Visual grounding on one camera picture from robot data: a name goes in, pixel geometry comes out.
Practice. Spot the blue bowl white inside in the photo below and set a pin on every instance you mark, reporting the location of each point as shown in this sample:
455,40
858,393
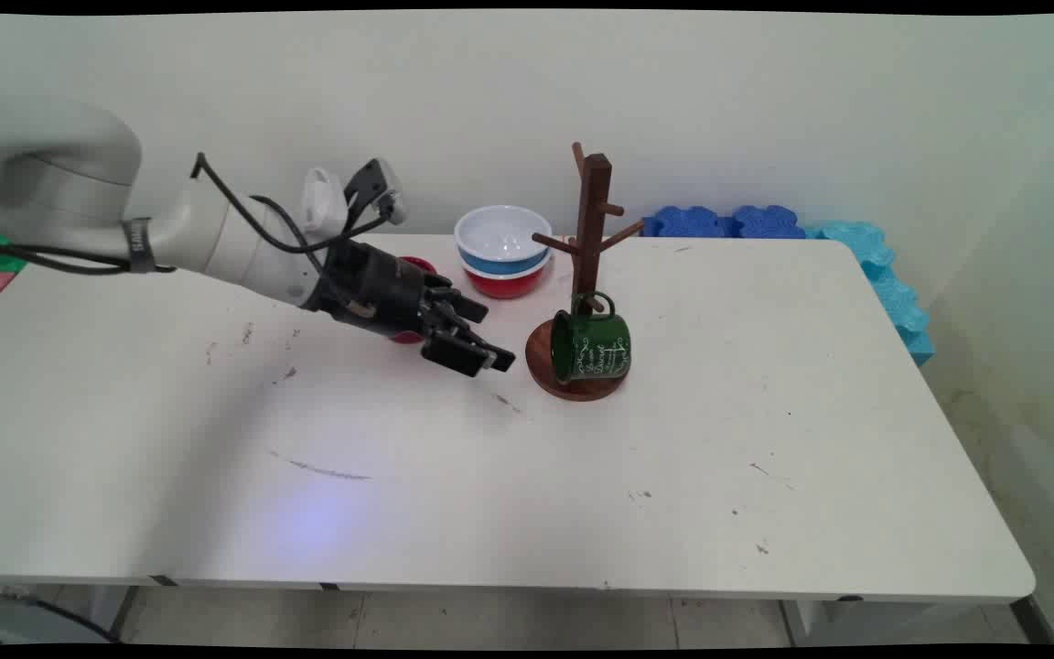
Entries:
501,233

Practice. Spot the red bowl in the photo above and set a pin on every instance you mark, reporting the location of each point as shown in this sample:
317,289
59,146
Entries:
504,284

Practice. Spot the metal table leg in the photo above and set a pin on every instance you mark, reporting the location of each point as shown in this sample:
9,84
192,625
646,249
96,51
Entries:
1035,622

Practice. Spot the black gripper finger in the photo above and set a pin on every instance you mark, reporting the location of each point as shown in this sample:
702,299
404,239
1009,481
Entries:
460,305
458,352

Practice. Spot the black and white wrist camera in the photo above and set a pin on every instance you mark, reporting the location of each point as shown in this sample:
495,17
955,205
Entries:
383,188

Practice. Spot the white vented sensor module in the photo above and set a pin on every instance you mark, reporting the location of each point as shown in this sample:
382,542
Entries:
321,203

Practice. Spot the dark blue foam mat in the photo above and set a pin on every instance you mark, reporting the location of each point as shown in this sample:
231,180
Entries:
687,222
768,222

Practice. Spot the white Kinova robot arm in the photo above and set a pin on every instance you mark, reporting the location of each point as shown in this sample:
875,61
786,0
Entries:
79,183

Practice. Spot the wooden mug tree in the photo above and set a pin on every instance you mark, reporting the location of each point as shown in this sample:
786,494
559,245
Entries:
593,210

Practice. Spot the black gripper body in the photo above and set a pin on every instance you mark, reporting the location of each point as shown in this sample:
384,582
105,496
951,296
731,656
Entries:
371,288

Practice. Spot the light blue foam mat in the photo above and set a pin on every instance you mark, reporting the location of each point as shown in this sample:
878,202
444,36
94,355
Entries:
893,293

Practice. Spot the green enamel mug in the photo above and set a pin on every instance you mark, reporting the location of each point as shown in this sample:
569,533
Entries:
593,346

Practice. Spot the red enamel mug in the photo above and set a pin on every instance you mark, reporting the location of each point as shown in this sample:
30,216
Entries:
419,265

